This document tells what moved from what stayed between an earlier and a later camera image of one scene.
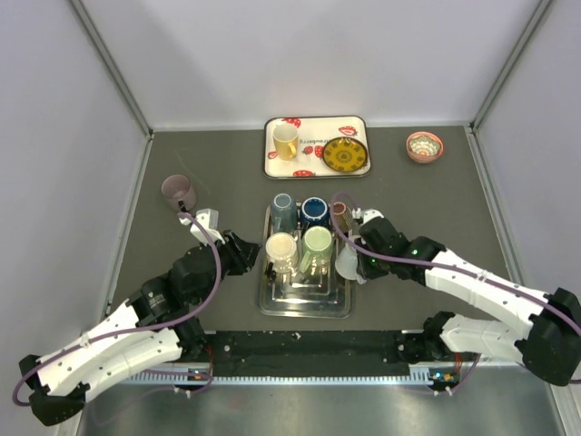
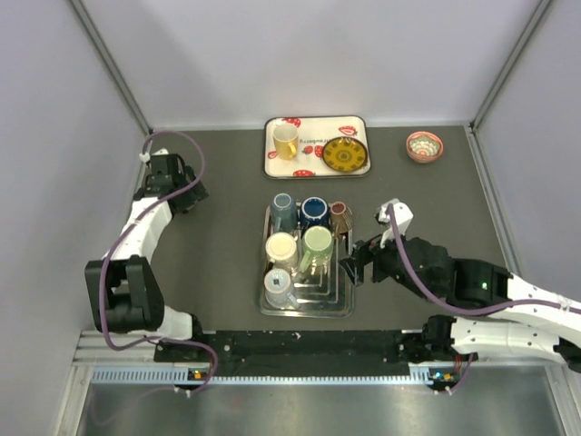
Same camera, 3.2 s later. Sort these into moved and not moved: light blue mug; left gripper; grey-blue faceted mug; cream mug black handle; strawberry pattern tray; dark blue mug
Moved: left gripper; light blue mug
Not moved: strawberry pattern tray; dark blue mug; grey-blue faceted mug; cream mug black handle
